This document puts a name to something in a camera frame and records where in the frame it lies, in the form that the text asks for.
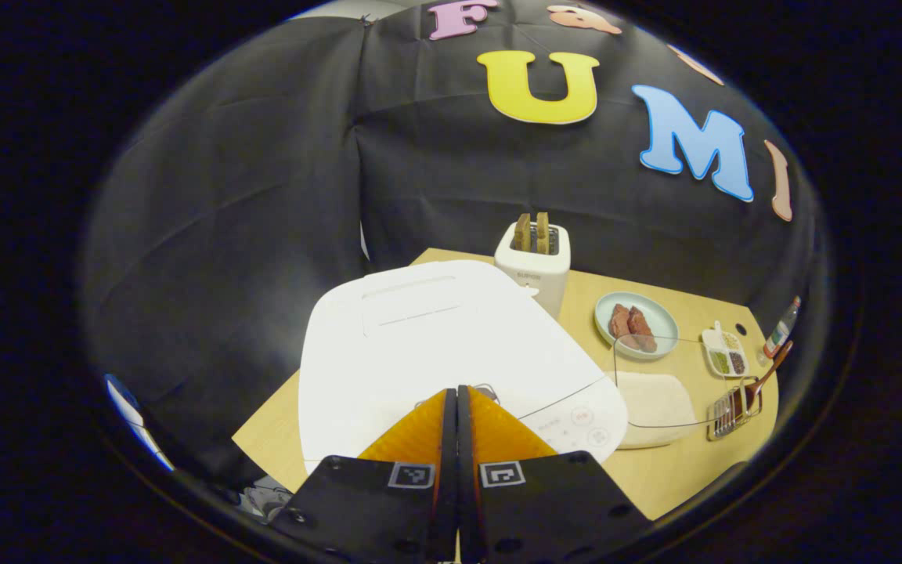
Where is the light green plate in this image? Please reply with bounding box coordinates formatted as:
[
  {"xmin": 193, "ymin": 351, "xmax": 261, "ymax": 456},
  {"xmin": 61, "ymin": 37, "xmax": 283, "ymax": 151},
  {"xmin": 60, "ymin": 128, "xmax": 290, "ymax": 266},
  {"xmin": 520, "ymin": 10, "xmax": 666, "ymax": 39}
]
[{"xmin": 594, "ymin": 291, "xmax": 680, "ymax": 362}]

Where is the white divided bean dish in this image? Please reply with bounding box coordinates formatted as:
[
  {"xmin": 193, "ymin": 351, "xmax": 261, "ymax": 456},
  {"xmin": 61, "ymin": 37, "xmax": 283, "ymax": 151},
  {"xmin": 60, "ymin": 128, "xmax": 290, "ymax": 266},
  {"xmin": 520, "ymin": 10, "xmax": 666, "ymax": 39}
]
[{"xmin": 701, "ymin": 320, "xmax": 750, "ymax": 379}]

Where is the white toaster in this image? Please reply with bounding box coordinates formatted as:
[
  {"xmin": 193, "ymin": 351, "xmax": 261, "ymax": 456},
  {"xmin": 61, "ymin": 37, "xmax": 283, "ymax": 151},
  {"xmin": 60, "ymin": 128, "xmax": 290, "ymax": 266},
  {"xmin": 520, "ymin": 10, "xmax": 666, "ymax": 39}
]
[{"xmin": 494, "ymin": 222, "xmax": 572, "ymax": 320}]

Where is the clear plastic water bottle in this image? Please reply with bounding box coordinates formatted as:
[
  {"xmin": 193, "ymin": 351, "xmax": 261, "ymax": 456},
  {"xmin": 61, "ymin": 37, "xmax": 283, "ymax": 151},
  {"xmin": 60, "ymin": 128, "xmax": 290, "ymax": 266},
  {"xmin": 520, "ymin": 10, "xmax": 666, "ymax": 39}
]
[{"xmin": 763, "ymin": 295, "xmax": 803, "ymax": 360}]

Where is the white rice cooker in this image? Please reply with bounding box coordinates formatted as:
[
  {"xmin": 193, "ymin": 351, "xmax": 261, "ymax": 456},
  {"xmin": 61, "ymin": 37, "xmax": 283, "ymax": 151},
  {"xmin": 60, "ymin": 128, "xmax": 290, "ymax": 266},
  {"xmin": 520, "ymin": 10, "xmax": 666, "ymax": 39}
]
[{"xmin": 298, "ymin": 260, "xmax": 630, "ymax": 475}]

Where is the brown wooden spoon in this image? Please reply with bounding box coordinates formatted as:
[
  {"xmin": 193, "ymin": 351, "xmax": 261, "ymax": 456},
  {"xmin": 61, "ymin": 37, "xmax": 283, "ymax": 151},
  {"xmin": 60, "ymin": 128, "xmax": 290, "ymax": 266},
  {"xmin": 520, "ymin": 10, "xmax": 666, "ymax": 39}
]
[{"xmin": 733, "ymin": 341, "xmax": 795, "ymax": 416}]

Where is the red meat slice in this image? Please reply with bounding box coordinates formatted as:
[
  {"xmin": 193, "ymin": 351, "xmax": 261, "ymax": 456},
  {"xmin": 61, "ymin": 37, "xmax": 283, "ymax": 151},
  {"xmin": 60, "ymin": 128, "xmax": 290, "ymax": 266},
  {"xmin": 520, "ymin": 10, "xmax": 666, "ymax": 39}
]
[
  {"xmin": 610, "ymin": 304, "xmax": 640, "ymax": 351},
  {"xmin": 627, "ymin": 305, "xmax": 658, "ymax": 354}
]

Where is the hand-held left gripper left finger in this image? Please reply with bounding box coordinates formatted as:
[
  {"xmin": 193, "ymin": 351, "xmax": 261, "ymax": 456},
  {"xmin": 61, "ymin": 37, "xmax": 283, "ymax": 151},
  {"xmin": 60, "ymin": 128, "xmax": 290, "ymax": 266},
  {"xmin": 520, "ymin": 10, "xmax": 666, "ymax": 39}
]
[{"xmin": 271, "ymin": 386, "xmax": 460, "ymax": 564}]

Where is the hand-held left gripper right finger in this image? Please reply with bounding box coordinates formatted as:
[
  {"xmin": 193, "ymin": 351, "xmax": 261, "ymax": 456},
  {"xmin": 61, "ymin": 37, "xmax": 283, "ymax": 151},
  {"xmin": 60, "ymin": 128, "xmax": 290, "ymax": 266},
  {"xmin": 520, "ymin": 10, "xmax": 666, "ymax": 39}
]
[{"xmin": 456, "ymin": 384, "xmax": 653, "ymax": 564}]

